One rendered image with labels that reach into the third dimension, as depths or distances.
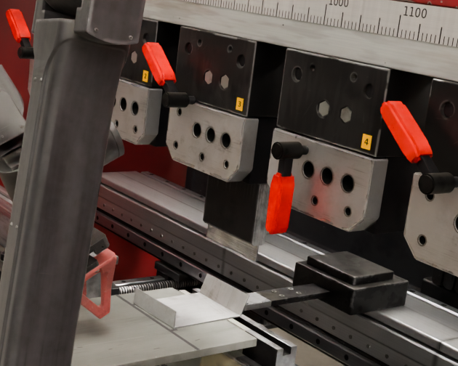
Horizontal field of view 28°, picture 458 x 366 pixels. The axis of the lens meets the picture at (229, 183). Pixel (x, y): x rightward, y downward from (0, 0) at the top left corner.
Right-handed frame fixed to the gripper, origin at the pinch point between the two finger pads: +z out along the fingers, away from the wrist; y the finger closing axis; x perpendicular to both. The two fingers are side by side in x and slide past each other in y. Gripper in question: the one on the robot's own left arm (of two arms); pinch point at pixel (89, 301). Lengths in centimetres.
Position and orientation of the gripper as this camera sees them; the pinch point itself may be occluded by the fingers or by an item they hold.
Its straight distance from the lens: 105.1
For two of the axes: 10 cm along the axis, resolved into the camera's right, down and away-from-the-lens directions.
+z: 2.8, 8.2, 5.0
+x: -7.5, 5.1, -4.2
